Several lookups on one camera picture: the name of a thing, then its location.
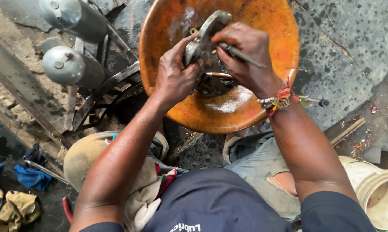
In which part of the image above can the person's right hand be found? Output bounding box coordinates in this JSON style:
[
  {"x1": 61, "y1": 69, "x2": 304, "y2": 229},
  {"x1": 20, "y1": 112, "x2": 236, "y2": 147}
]
[{"x1": 211, "y1": 22, "x2": 282, "y2": 100}]

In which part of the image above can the person's left hand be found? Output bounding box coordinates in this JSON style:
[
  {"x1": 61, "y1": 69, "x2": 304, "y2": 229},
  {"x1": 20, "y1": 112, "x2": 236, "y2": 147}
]
[{"x1": 152, "y1": 34, "x2": 205, "y2": 105}]

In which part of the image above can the grey metal engine part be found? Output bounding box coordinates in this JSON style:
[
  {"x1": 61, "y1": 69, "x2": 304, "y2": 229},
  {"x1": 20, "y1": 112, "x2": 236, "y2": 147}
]
[{"x1": 183, "y1": 10, "x2": 234, "y2": 85}]

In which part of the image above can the grey metal tool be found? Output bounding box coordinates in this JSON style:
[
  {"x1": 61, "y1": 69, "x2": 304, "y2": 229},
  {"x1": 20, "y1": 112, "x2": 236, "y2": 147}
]
[{"x1": 217, "y1": 42, "x2": 268, "y2": 69}]

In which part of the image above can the orange plastic basin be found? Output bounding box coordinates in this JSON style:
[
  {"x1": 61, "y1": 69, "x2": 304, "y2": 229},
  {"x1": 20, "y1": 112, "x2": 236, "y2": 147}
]
[{"x1": 138, "y1": 0, "x2": 300, "y2": 134}]

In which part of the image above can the copper pipe piece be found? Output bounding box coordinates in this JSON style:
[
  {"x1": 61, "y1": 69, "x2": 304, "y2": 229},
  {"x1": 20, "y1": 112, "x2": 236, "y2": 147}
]
[{"x1": 205, "y1": 72, "x2": 234, "y2": 80}]

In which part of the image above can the colourful thread wristband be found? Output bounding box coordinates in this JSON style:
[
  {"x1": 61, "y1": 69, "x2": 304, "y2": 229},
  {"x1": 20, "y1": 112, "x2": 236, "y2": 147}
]
[{"x1": 257, "y1": 77, "x2": 299, "y2": 117}]

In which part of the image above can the small clear bottle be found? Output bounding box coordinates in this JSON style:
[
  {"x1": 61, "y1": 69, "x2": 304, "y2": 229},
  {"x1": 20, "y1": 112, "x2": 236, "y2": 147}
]
[{"x1": 296, "y1": 95, "x2": 330, "y2": 108}]

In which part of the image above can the grey metal cylinder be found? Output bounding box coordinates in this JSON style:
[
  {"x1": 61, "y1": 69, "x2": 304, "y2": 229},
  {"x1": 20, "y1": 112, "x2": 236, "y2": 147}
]
[
  {"x1": 42, "y1": 46, "x2": 107, "y2": 89},
  {"x1": 39, "y1": 0, "x2": 109, "y2": 44}
]

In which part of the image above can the wooden stick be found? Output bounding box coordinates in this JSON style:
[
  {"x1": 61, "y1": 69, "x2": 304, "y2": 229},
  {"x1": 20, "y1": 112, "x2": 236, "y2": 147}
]
[{"x1": 330, "y1": 117, "x2": 366, "y2": 147}]

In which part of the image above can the beige cloth on lap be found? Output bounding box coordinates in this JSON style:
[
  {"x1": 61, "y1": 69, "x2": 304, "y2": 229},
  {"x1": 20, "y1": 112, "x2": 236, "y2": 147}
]
[{"x1": 123, "y1": 155, "x2": 178, "y2": 232}]

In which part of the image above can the white plastic bucket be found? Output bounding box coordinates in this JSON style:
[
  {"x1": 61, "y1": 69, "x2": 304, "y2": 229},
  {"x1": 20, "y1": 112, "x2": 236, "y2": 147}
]
[{"x1": 338, "y1": 155, "x2": 388, "y2": 231}]

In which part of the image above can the thin metal rod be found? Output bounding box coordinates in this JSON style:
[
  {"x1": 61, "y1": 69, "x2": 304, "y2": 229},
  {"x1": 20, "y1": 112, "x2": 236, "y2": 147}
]
[{"x1": 23, "y1": 159, "x2": 70, "y2": 185}]

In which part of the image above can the blue cloth rag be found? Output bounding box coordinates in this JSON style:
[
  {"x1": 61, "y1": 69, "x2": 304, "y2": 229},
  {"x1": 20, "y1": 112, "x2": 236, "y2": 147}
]
[{"x1": 13, "y1": 164, "x2": 54, "y2": 191}]

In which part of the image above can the yellow cloth rag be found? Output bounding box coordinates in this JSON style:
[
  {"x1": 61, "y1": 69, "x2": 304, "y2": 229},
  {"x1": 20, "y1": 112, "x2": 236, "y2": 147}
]
[{"x1": 0, "y1": 184, "x2": 42, "y2": 232}]

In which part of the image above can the black metal frame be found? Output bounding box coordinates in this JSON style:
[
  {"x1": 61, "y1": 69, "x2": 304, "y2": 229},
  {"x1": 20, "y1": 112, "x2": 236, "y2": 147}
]
[{"x1": 64, "y1": 23, "x2": 144, "y2": 132}]

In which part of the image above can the red-handled tool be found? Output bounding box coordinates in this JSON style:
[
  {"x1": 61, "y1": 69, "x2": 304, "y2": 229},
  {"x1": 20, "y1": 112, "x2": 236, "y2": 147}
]
[{"x1": 62, "y1": 197, "x2": 74, "y2": 225}]

